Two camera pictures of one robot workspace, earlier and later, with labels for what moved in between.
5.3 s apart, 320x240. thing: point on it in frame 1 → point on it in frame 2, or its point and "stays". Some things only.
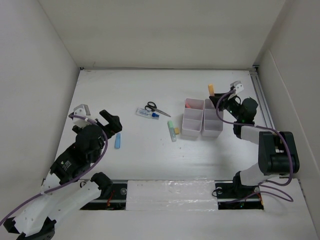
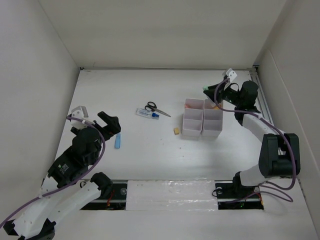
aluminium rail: (262, 96) stays
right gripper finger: (221, 94) → (213, 87)
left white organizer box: (193, 118) stays
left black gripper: (114, 125) stays
